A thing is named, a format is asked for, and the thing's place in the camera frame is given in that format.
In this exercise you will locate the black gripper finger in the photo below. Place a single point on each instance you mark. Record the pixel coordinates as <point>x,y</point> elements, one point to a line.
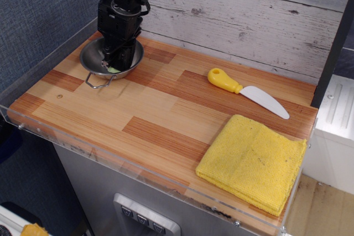
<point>107,60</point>
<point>122,58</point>

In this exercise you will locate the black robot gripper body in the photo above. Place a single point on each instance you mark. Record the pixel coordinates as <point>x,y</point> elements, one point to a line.
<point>117,25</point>

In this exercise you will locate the light green toy broccoli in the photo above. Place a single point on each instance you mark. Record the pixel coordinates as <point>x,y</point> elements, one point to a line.
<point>113,70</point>

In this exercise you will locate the small steel bowl with handles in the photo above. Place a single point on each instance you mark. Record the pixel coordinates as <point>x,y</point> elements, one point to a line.
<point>91,57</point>

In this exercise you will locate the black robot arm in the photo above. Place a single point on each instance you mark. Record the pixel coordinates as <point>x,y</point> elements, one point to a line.
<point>130,5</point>

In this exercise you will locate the yellow folded cloth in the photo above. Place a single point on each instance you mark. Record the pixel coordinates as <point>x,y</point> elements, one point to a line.
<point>254,163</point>

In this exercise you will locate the grey toy fridge cabinet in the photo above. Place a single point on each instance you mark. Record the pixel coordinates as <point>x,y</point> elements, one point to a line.
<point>168,186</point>

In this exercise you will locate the clear acrylic table guard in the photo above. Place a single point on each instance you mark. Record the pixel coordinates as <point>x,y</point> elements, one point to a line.
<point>166,104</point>

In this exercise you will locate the silver dispenser button panel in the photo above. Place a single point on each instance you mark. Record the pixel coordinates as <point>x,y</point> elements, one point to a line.
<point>137,219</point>

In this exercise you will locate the yellow object bottom left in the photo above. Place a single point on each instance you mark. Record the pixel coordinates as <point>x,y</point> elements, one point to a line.
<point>33,230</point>

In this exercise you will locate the white ribbed side platform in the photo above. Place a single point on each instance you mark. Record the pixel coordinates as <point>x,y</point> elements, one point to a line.
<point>329,158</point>

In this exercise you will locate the yellow handled white toy knife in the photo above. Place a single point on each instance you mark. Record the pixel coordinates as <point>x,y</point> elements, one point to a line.
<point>219,78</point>

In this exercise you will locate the black right vertical post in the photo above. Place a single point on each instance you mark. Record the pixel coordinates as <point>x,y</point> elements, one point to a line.
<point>345,7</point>

